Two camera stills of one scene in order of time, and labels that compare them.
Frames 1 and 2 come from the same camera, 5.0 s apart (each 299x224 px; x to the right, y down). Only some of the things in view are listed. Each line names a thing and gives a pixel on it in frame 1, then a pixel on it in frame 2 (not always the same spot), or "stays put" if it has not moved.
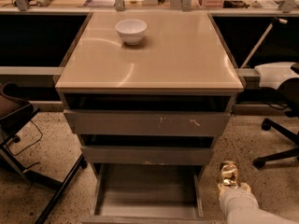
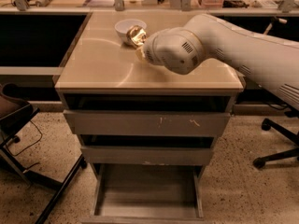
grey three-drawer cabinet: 148,94 stays put
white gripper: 234,197 → 149,49
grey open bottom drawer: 147,193 stays put
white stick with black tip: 275,21 stays put
